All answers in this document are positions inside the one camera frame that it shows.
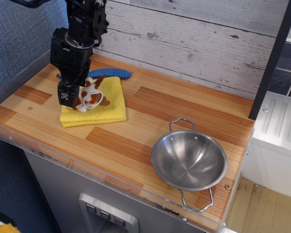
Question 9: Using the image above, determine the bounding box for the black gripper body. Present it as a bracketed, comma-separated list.
[50, 28, 91, 86]

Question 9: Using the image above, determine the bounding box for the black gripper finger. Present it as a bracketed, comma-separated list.
[57, 82, 80, 108]

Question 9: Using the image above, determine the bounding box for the spotted plush animal toy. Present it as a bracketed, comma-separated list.
[66, 74, 110, 113]

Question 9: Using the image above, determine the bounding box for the steel bowl with handles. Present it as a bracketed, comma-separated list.
[151, 126, 228, 213]

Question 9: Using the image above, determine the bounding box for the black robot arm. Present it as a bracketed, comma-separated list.
[50, 0, 109, 108]

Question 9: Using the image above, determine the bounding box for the folded yellow towel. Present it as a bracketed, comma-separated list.
[60, 77, 127, 128]

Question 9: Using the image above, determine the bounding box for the grey control panel with buttons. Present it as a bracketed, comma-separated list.
[79, 192, 139, 233]

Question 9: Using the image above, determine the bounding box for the yellow object bottom left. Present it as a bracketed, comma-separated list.
[0, 224, 20, 233]

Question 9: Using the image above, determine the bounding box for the white ribbed appliance top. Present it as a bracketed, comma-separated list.
[253, 91, 291, 151]

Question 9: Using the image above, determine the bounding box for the blue handled metal spoon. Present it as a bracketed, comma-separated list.
[56, 68, 132, 82]

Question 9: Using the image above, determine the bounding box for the blue braided robot cable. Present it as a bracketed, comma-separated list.
[9, 0, 67, 9]

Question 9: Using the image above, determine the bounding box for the black right vertical post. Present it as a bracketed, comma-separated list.
[248, 0, 291, 120]

